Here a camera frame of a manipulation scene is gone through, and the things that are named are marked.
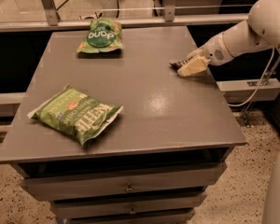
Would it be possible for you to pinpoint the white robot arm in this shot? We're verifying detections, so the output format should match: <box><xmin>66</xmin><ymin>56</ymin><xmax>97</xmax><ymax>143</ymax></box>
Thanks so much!
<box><xmin>175</xmin><ymin>0</ymin><xmax>280</xmax><ymax>224</ymax></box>

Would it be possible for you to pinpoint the green kettle chips bag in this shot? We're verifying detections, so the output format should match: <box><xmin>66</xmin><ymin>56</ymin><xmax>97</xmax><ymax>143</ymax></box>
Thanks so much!
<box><xmin>28</xmin><ymin>86</ymin><xmax>123</xmax><ymax>146</ymax></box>

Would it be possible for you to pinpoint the grey drawer cabinet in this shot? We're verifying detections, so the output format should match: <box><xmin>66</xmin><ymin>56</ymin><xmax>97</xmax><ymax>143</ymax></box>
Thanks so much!
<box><xmin>0</xmin><ymin>27</ymin><xmax>245</xmax><ymax>224</ymax></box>

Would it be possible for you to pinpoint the green snack pouch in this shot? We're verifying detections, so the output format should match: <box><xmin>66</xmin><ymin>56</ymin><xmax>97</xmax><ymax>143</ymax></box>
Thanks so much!
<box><xmin>77</xmin><ymin>18</ymin><xmax>123</xmax><ymax>54</ymax></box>

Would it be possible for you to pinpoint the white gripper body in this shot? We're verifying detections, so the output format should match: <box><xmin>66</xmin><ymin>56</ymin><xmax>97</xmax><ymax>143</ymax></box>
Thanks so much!
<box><xmin>196</xmin><ymin>33</ymin><xmax>233</xmax><ymax>66</ymax></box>

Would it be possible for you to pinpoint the white cable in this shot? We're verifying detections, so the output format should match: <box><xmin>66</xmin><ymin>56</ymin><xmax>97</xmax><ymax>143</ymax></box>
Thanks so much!
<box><xmin>227</xmin><ymin>47</ymin><xmax>276</xmax><ymax>108</ymax></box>

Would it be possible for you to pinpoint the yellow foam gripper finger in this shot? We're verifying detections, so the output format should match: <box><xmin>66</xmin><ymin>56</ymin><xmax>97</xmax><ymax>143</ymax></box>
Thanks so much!
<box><xmin>187</xmin><ymin>48</ymin><xmax>202</xmax><ymax>59</ymax></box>
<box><xmin>177</xmin><ymin>56</ymin><xmax>209</xmax><ymax>77</ymax></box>

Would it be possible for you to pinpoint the metal window rail frame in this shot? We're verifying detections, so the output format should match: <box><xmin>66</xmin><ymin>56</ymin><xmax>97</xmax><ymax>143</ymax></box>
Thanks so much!
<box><xmin>0</xmin><ymin>0</ymin><xmax>257</xmax><ymax>32</ymax></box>

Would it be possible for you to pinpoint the black rxbar chocolate bar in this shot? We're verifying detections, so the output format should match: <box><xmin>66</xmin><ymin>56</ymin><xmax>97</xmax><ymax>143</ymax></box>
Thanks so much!
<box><xmin>170</xmin><ymin>60</ymin><xmax>189</xmax><ymax>70</ymax></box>

